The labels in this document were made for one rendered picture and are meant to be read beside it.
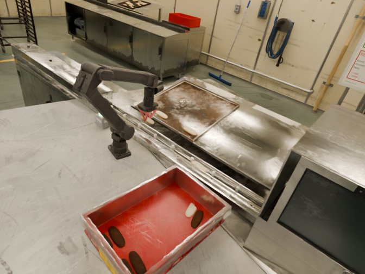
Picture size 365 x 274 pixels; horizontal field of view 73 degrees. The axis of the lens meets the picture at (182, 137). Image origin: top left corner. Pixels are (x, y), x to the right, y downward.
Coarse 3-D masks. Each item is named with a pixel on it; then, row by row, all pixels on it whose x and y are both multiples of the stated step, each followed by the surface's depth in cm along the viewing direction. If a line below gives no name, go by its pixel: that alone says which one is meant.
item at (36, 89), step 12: (72, 60) 237; (24, 72) 221; (36, 72) 202; (24, 84) 232; (36, 84) 213; (48, 84) 196; (108, 84) 203; (24, 96) 244; (36, 96) 223; (48, 96) 205; (60, 96) 189; (72, 96) 178
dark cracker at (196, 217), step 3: (198, 210) 106; (201, 210) 107; (195, 213) 105; (198, 213) 105; (201, 213) 105; (195, 216) 103; (198, 216) 103; (201, 216) 104; (192, 219) 102; (195, 219) 102; (198, 219) 102; (201, 219) 103; (192, 222) 101; (195, 222) 101; (198, 222) 101; (192, 225) 100; (195, 225) 100; (198, 225) 100
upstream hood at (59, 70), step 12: (12, 48) 221; (24, 48) 215; (36, 48) 219; (36, 60) 196; (48, 60) 200; (60, 60) 204; (48, 72) 189; (60, 72) 184; (72, 72) 187; (72, 84) 170; (108, 96) 172
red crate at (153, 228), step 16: (160, 192) 113; (176, 192) 114; (144, 208) 104; (160, 208) 105; (176, 208) 106; (112, 224) 96; (128, 224) 97; (144, 224) 98; (160, 224) 99; (176, 224) 100; (112, 240) 90; (128, 240) 91; (144, 240) 92; (160, 240) 93; (176, 240) 94; (128, 256) 86; (144, 256) 87; (160, 256) 88
